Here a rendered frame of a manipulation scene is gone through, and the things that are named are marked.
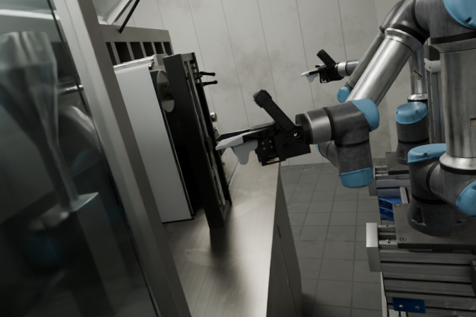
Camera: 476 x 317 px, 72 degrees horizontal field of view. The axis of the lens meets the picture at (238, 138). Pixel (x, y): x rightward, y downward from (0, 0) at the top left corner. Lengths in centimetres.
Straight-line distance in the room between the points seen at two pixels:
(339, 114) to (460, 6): 29
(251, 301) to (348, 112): 45
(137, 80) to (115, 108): 69
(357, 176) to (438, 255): 43
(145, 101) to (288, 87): 279
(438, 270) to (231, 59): 319
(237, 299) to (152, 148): 56
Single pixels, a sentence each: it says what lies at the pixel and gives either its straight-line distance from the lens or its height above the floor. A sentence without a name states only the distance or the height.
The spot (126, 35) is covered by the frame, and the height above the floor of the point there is 161.
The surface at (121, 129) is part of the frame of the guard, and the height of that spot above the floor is 135.
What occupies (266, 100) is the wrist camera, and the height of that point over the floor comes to 130.
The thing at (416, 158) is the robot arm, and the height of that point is 103.
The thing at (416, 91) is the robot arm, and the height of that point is 109.
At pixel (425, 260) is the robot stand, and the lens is 113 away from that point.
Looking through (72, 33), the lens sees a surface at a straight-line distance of 39.
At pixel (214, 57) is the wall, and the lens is 397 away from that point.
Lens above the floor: 141
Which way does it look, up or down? 14 degrees down
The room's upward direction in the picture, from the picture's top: 13 degrees counter-clockwise
